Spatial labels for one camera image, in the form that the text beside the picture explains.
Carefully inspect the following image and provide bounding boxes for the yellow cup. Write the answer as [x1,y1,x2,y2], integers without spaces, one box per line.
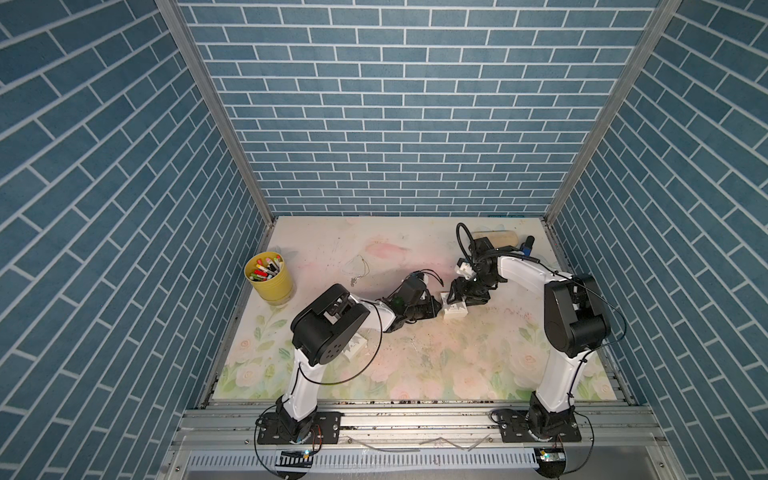
[244,251,295,306]

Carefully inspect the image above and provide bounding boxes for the blue black marker pen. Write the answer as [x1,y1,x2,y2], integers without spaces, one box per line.
[520,235,535,256]

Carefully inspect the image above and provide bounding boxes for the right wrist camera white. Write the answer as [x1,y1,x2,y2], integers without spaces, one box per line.
[455,258,477,281]

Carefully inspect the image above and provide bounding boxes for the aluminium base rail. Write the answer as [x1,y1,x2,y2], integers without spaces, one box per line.
[160,401,683,479]

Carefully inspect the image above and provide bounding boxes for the silver necklace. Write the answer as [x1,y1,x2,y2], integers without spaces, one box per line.
[343,254,373,288]

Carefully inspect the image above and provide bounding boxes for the white jewelry box lid bow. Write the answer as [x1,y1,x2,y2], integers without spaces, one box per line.
[440,292,468,322]

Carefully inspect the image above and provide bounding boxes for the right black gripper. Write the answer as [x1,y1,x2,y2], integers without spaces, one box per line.
[444,273,496,305]

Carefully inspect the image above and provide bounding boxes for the markers in cup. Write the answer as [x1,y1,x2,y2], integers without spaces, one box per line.
[245,254,284,282]

